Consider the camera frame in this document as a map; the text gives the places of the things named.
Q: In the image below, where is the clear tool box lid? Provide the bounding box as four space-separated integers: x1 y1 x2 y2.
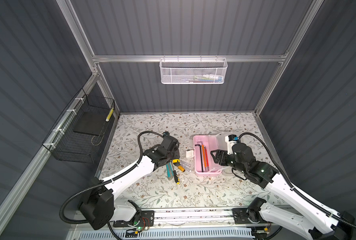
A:
215 132 236 176

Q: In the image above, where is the clear handled screwdriver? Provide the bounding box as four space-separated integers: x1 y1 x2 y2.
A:
178 161 193 173

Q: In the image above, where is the yellow tube in black basket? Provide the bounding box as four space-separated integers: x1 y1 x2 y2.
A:
106 108 114 122

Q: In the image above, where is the orange hex key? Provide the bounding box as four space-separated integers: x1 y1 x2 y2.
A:
201 145 208 172

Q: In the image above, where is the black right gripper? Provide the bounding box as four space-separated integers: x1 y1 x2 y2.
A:
209 148 245 175

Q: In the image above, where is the red hex key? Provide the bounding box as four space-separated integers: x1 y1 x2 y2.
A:
203 146 209 171

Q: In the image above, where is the horizontal aluminium frame bar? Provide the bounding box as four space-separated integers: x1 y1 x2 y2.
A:
92 55 287 63

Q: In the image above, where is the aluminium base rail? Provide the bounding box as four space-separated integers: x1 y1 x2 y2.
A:
137 206 309 229

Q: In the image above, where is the pink tool box base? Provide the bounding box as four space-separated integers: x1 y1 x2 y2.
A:
193 135 222 177

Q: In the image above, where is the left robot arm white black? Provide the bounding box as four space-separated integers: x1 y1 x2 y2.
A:
78 135 179 230

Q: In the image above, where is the black corrugated cable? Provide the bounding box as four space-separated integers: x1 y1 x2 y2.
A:
238 132 356 235
58 130 167 225

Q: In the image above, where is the yellow handled screwdriver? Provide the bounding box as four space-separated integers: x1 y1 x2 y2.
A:
172 165 180 185

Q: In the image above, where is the left black corrugated cable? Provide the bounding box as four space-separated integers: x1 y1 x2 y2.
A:
58 130 167 225

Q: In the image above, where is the aluminium corner frame post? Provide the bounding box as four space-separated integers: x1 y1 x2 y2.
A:
56 0 122 116

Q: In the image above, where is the white wire mesh basket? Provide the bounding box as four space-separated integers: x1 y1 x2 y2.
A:
159 58 228 85

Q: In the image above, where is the teal utility knife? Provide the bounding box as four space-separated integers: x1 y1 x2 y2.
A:
166 163 174 181

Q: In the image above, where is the right black corrugated cable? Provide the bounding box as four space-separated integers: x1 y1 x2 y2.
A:
238 132 356 235

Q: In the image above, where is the black pad in basket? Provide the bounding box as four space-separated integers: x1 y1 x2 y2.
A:
73 112 107 136

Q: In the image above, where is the black wire basket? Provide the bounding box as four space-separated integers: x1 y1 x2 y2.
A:
43 91 116 164

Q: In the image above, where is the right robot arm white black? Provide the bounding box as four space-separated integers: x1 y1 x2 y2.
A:
210 142 355 240

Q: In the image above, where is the white latch of tool box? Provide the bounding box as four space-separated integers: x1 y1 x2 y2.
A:
185 150 195 159

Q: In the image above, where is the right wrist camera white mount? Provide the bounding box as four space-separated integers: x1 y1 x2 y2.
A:
225 135 240 155

